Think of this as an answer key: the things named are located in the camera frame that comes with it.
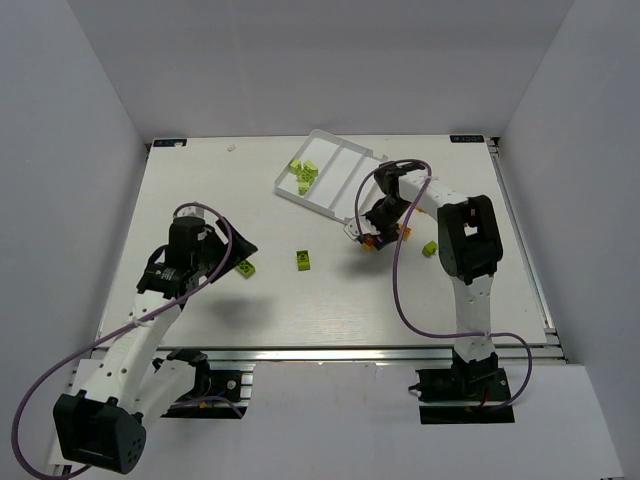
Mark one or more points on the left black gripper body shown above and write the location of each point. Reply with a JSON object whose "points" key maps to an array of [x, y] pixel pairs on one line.
{"points": [[220, 248]]}

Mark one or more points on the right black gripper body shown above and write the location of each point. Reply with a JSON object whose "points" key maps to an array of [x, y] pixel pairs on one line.
{"points": [[378, 230]]}

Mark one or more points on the orange lego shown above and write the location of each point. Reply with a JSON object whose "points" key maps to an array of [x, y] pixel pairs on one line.
{"points": [[368, 243], [406, 233]]}

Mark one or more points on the pale green lego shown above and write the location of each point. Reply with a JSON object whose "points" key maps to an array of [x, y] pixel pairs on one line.
{"points": [[303, 188]]}

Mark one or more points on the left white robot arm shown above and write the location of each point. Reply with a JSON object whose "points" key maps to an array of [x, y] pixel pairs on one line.
{"points": [[105, 424]]}

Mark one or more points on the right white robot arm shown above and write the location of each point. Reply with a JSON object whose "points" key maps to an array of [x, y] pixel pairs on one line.
{"points": [[469, 248]]}

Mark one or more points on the long green lego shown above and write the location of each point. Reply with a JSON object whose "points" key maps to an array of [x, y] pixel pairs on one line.
{"points": [[245, 268]]}

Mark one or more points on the white divided tray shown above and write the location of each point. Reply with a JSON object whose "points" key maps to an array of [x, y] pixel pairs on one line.
{"points": [[341, 186]]}

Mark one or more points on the right blue table label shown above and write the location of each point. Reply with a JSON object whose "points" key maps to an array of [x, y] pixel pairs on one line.
{"points": [[466, 138]]}

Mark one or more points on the blue table label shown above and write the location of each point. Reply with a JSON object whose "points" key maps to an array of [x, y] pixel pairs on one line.
{"points": [[169, 143], [466, 138]]}

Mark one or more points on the left blue table label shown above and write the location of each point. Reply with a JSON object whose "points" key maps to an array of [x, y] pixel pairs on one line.
{"points": [[169, 143]]}

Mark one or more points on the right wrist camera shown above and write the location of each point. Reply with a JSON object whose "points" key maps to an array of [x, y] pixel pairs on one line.
{"points": [[353, 231]]}

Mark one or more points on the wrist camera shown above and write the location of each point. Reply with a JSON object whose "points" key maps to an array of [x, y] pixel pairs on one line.
{"points": [[187, 212], [353, 231]]}

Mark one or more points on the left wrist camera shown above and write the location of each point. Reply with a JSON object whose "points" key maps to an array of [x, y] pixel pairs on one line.
{"points": [[187, 212]]}

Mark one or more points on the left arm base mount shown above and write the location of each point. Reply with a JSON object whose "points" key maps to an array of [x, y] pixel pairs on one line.
{"points": [[212, 384]]}

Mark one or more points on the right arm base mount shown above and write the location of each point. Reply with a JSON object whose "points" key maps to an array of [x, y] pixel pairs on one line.
{"points": [[444, 402]]}

